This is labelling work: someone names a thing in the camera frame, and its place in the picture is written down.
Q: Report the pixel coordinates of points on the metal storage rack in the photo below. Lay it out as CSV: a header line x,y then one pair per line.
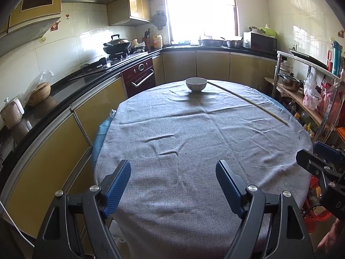
x,y
307,64

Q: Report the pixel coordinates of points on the white electric pot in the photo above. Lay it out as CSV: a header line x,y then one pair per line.
x,y
12,113

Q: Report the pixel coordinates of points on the small yellow wall cabinet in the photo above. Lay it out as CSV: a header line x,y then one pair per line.
x,y
126,12

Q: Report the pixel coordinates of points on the black kitchen countertop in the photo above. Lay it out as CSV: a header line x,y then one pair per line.
x,y
67,86

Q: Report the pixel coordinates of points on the knife block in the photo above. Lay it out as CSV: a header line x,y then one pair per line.
x,y
146,40

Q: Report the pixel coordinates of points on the long thin stick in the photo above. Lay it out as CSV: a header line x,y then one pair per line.
x,y
242,98

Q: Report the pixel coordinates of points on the pink and white plastic bag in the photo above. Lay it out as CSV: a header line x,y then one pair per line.
x,y
312,94

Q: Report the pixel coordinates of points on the green plastic basin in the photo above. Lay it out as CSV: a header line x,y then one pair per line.
x,y
268,31

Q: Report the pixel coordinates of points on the framed yellow wall cabinets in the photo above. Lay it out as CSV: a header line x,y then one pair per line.
x,y
35,2

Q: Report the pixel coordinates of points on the blue table cover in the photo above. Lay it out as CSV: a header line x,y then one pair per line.
x,y
103,132

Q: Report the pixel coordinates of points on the person's right hand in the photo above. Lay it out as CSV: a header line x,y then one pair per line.
x,y
335,234

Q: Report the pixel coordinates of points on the black gas stove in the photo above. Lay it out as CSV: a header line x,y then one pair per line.
x,y
118,58

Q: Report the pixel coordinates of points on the clay pot in plastic bag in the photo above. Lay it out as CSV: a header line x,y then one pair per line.
x,y
40,93

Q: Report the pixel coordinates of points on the yellow bottle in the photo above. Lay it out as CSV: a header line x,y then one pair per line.
x,y
158,41

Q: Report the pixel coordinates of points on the steel pot with lid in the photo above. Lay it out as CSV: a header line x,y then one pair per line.
x,y
291,83

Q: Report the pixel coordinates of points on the black wok with lid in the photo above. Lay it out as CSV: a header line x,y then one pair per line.
x,y
117,45

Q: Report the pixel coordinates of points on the bright window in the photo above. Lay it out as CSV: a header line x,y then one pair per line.
x,y
199,8

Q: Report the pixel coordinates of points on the teal thermos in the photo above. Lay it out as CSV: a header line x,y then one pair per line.
x,y
337,59

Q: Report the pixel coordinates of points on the grey tablecloth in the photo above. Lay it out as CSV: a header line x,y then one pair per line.
x,y
188,140

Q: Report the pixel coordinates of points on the red bottle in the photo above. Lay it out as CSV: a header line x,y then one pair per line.
x,y
329,60

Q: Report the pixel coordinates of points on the red plastic basket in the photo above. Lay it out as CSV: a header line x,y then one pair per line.
x,y
312,187

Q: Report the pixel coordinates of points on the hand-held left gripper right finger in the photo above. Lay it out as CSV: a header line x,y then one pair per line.
x,y
229,187

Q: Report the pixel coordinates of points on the red wall sticker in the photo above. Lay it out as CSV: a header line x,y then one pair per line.
x,y
55,26

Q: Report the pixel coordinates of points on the microwave oven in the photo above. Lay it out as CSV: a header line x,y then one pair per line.
x,y
260,43

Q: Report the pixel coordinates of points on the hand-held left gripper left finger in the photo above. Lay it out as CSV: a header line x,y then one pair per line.
x,y
118,187

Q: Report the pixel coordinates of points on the white ceramic bowl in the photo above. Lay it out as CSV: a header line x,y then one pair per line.
x,y
196,85

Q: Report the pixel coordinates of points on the wide metal basin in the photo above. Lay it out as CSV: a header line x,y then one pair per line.
x,y
211,42

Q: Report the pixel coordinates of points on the round metal bowl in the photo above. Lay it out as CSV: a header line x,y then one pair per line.
x,y
234,44

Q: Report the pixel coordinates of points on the dark red built-in oven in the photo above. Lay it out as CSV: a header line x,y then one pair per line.
x,y
138,74

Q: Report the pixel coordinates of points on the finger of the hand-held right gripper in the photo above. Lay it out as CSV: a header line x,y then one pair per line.
x,y
312,162
327,151

